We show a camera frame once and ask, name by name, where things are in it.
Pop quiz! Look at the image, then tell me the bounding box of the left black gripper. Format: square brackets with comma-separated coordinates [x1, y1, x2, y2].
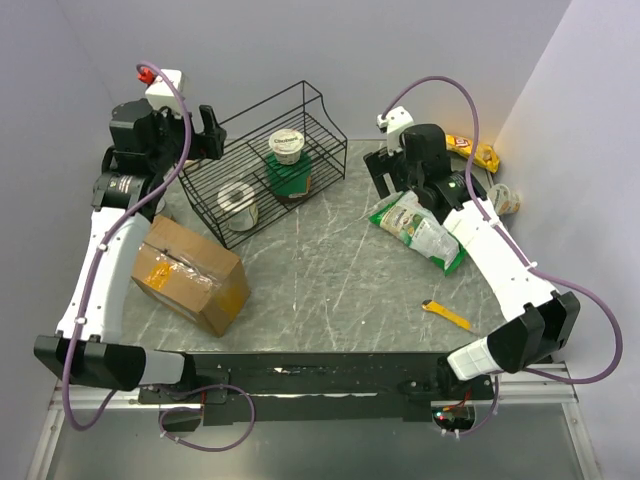
[148, 101, 225, 174]

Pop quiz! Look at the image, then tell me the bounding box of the yellow utility knife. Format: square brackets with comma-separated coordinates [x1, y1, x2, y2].
[422, 300, 472, 331]

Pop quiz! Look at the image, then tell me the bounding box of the brown cardboard express box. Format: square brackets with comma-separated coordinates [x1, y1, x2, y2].
[132, 216, 250, 337]

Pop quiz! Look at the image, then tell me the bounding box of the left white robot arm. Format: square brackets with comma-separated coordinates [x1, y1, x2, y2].
[34, 99, 226, 402]

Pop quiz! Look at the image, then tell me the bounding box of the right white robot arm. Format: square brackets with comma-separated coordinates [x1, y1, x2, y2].
[364, 123, 580, 399]

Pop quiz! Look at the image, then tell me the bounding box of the green snack bag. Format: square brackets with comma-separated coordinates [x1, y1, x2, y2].
[369, 191, 466, 275]

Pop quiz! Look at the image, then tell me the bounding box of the white can in rack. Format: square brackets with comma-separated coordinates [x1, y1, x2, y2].
[217, 181, 258, 232]

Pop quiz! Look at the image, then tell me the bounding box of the white Chobani yogurt cup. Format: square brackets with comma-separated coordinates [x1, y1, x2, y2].
[269, 129, 305, 165]

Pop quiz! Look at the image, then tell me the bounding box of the yellow Lays chip bag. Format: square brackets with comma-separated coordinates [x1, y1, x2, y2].
[445, 134, 500, 174]

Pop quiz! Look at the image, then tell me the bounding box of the yogurt cup on side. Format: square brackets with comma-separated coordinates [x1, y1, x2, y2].
[487, 183, 521, 215]

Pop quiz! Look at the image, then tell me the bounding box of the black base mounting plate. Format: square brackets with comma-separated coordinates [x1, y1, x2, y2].
[138, 352, 495, 426]

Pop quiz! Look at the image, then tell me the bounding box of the black wire basket rack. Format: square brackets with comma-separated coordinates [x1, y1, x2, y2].
[180, 80, 348, 249]

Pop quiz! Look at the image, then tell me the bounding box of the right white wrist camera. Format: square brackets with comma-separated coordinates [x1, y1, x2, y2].
[376, 106, 414, 156]

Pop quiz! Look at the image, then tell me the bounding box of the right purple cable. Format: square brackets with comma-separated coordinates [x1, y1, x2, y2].
[383, 75, 623, 439]

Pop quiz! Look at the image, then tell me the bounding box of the aluminium rail frame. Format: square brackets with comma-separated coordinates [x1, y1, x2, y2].
[28, 373, 600, 479]

